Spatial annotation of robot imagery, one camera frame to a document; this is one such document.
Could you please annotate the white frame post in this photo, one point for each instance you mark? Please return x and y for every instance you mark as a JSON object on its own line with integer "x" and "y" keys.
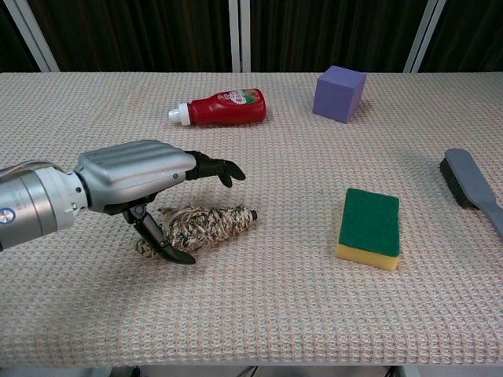
{"x": 426, "y": 35}
{"x": 239, "y": 35}
{"x": 33, "y": 35}

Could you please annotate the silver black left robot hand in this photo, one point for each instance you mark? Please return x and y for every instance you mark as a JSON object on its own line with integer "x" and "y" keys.
{"x": 129, "y": 169}

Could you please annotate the grey black bristle brush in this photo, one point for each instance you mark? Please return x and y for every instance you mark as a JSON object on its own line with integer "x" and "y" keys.
{"x": 467, "y": 180}

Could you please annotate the green yellow sponge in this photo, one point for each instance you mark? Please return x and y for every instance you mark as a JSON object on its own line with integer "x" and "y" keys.
{"x": 369, "y": 224}

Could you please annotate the purple foam cube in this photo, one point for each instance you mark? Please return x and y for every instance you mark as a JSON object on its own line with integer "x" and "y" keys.
{"x": 338, "y": 94}

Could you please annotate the dark slatted curtain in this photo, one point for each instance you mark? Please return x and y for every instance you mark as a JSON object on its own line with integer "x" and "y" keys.
{"x": 145, "y": 35}

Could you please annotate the beige waffle weave tablecloth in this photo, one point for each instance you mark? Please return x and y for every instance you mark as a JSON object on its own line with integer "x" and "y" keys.
{"x": 251, "y": 275}

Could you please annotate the red ketchup bottle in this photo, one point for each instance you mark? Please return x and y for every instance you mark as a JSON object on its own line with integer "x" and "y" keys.
{"x": 228, "y": 108}

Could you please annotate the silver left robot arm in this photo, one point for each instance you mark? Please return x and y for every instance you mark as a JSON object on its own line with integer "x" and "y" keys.
{"x": 35, "y": 200}

